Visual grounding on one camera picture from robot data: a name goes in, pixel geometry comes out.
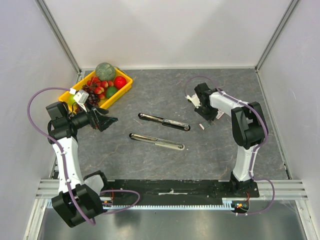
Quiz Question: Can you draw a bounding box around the red apple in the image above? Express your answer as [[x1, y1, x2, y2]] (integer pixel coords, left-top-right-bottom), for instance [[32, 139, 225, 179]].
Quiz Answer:
[[113, 76, 127, 90]]

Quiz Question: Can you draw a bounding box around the red white staple box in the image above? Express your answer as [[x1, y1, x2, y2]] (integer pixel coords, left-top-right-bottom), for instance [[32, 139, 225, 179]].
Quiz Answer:
[[215, 111, 224, 120]]

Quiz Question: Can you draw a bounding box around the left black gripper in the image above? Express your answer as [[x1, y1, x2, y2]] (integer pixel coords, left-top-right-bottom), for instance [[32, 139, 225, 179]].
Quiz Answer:
[[66, 100, 117, 132]]

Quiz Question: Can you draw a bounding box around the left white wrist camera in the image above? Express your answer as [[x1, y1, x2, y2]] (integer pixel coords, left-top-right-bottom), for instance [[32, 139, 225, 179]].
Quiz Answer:
[[73, 89, 89, 112]]

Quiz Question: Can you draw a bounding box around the dark green lime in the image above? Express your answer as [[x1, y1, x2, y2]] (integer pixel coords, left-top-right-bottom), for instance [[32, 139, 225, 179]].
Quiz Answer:
[[105, 86, 118, 99]]

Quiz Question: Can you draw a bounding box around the yellow plastic tray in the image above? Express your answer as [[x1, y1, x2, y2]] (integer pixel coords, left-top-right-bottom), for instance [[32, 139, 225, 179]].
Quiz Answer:
[[58, 68, 134, 111]]

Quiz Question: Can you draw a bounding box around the white black stapler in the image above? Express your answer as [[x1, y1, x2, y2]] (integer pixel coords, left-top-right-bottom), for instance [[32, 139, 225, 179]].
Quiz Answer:
[[129, 133, 185, 151]]

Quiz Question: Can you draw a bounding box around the green melon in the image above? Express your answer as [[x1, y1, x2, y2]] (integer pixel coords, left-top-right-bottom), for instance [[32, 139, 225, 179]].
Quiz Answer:
[[95, 62, 116, 81]]

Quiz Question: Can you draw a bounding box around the slotted cable duct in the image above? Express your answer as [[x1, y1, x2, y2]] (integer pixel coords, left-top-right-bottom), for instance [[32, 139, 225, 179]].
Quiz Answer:
[[46, 197, 251, 211]]

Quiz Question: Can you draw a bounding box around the purple grape bunch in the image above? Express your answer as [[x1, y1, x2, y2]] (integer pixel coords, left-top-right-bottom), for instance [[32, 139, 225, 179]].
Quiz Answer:
[[77, 85, 100, 111]]

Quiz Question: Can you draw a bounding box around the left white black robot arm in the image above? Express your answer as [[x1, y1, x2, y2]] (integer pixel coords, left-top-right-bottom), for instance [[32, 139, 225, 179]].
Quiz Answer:
[[46, 101, 118, 228]]

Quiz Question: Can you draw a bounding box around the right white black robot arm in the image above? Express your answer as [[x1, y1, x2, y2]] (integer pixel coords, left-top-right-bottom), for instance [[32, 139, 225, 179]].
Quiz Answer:
[[192, 83, 269, 197]]

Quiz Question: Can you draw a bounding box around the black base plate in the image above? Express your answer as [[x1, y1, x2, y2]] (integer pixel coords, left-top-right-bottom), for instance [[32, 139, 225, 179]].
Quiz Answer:
[[102, 179, 260, 205]]

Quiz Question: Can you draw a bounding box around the light green lime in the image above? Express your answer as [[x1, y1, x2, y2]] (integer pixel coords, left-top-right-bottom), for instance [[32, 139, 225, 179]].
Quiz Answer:
[[67, 94, 76, 106]]

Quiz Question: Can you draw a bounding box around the red peach cluster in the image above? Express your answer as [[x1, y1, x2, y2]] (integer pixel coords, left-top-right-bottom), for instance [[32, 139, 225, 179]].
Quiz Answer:
[[85, 76, 114, 100]]

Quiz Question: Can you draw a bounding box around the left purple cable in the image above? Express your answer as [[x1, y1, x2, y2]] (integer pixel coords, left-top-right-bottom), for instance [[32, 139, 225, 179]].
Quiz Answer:
[[26, 86, 141, 226]]

